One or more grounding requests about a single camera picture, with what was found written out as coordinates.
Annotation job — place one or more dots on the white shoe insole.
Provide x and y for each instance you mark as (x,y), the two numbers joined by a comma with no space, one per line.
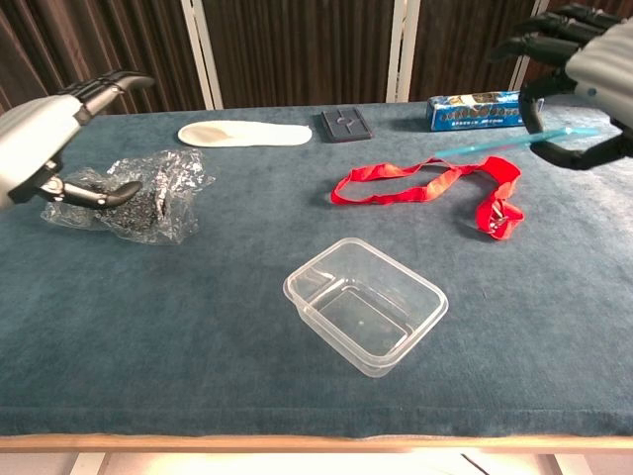
(257,134)

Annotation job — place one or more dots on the clear plastic food container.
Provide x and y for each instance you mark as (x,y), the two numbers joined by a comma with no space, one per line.
(366,321)

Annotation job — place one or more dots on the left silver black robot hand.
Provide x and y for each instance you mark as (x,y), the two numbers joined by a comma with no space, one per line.
(34,133)

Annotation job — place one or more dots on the blue cardboard wrap box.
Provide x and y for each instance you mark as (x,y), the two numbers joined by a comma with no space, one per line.
(475,116)

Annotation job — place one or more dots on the crumpled clear plastic bag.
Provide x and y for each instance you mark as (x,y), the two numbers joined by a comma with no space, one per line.
(163,168)

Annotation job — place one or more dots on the white partition post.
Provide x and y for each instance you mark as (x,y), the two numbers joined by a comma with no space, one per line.
(401,49)
(518,74)
(203,54)

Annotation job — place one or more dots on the translucent blue plastic lid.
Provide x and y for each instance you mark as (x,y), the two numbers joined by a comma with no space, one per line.
(494,146)

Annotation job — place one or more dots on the steel wool scourer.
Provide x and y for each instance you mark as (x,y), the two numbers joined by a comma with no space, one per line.
(133,218)

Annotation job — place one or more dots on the dark grey square plastic plate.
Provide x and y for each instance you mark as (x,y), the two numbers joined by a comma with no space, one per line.
(346,126)

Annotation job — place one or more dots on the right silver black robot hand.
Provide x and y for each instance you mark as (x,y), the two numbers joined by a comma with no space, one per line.
(608,69)

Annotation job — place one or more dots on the white table leg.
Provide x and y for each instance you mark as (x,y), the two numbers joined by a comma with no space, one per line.
(571,465)
(91,465)

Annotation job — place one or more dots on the blue velvet table cloth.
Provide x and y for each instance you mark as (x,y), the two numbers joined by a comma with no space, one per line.
(148,321)

